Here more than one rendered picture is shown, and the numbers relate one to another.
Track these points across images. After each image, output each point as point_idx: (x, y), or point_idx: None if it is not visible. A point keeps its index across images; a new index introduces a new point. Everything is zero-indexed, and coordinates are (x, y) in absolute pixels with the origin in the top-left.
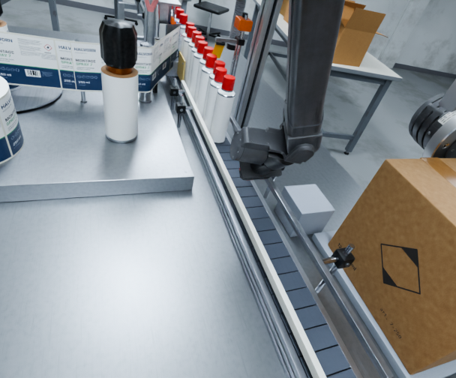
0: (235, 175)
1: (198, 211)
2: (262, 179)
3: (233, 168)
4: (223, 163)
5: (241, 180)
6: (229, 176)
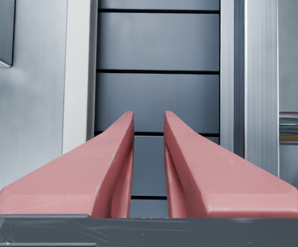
0: (163, 56)
1: (5, 169)
2: None
3: (170, 9)
4: (85, 12)
5: (179, 93)
6: (83, 123)
